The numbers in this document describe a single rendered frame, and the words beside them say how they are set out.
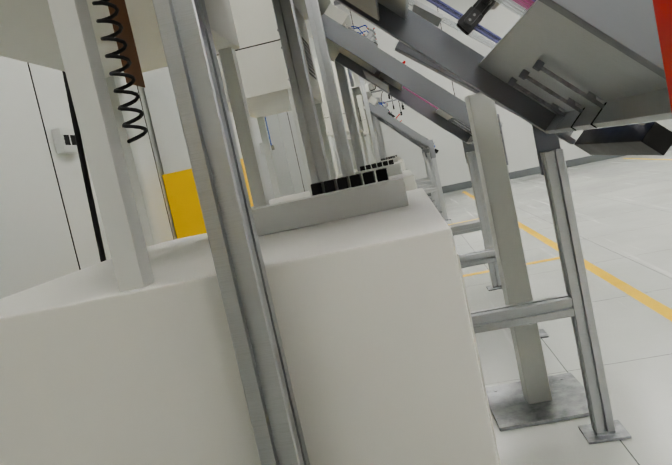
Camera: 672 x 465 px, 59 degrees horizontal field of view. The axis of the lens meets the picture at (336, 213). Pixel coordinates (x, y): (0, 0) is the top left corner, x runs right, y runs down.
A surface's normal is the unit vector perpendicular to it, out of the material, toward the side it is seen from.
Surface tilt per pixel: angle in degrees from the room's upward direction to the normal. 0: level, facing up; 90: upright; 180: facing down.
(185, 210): 90
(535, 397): 90
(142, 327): 90
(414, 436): 90
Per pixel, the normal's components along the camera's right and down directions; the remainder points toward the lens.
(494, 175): -0.07, 0.09
